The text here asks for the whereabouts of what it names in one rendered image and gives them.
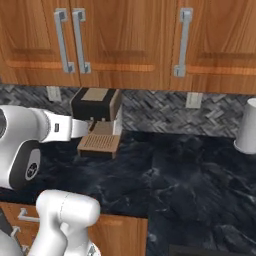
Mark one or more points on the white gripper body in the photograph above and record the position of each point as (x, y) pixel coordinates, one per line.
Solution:
(79, 128)

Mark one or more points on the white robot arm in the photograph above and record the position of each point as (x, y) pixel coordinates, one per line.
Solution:
(20, 133)

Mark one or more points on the black and tan coffee machine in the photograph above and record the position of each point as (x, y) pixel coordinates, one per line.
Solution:
(95, 106)

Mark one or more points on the wooden cupboard door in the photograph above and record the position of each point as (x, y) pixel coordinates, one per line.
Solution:
(126, 36)
(223, 40)
(30, 36)

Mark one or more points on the wooden drawer front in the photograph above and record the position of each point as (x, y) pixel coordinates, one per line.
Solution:
(11, 208)

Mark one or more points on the white paper towel roll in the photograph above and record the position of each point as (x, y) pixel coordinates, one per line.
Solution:
(248, 128)

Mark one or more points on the white wall outlet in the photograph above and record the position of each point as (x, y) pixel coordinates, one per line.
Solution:
(54, 94)
(194, 100)

